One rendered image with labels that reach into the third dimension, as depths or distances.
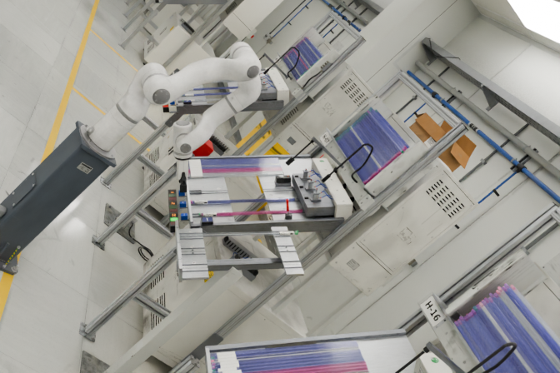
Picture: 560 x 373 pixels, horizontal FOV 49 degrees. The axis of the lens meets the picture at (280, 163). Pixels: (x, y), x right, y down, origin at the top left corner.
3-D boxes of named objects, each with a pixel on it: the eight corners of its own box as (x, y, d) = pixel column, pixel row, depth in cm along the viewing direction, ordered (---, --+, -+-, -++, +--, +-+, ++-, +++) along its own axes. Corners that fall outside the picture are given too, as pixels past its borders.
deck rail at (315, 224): (190, 237, 274) (190, 226, 271) (190, 235, 276) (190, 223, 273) (342, 230, 288) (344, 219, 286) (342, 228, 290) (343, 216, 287)
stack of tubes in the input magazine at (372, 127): (363, 184, 283) (408, 145, 278) (334, 138, 327) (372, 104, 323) (379, 200, 289) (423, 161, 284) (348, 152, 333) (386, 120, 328)
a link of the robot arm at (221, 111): (242, 121, 265) (184, 161, 267) (235, 108, 279) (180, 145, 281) (231, 106, 261) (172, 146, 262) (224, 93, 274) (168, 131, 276)
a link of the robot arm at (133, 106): (117, 112, 249) (158, 72, 245) (112, 91, 263) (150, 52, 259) (140, 128, 257) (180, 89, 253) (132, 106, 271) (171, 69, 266)
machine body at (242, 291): (133, 356, 298) (224, 277, 287) (135, 271, 359) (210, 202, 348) (226, 412, 328) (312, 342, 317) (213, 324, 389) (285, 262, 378)
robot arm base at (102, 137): (81, 143, 248) (112, 112, 244) (77, 119, 262) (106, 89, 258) (117, 166, 260) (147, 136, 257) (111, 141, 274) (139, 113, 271)
